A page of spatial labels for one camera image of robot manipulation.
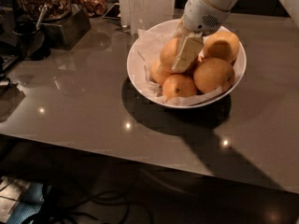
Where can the black cup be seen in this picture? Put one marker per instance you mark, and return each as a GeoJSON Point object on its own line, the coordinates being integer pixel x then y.
{"type": "Point", "coordinates": [26, 41]}

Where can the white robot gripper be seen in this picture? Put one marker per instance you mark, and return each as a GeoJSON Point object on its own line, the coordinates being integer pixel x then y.
{"type": "Point", "coordinates": [201, 15]}

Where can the blue floor mat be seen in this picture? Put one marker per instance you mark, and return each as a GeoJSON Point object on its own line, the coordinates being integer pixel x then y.
{"type": "Point", "coordinates": [29, 204]}

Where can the white paper bowl liner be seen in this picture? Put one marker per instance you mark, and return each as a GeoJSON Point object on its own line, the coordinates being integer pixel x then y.
{"type": "Point", "coordinates": [144, 53]}

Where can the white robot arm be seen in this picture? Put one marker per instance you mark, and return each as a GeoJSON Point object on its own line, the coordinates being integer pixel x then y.
{"type": "Point", "coordinates": [222, 4]}

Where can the white spoon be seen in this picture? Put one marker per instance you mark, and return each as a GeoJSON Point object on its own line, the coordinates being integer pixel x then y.
{"type": "Point", "coordinates": [43, 9]}

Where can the hidden left orange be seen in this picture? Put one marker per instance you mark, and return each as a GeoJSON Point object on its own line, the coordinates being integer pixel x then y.
{"type": "Point", "coordinates": [158, 74]}

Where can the metal box stand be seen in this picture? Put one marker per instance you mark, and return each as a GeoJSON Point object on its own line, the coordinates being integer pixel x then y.
{"type": "Point", "coordinates": [61, 34]}

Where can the white ceramic bowl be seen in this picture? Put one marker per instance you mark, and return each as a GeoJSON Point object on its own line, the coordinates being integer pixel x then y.
{"type": "Point", "coordinates": [240, 65]}

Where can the glass jar of nuts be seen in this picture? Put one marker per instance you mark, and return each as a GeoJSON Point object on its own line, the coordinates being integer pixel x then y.
{"type": "Point", "coordinates": [56, 9]}

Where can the pile of dried snacks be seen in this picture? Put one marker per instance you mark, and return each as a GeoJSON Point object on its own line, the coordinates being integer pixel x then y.
{"type": "Point", "coordinates": [95, 8]}

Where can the small front orange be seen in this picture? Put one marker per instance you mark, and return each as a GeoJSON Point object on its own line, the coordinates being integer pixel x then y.
{"type": "Point", "coordinates": [179, 85]}

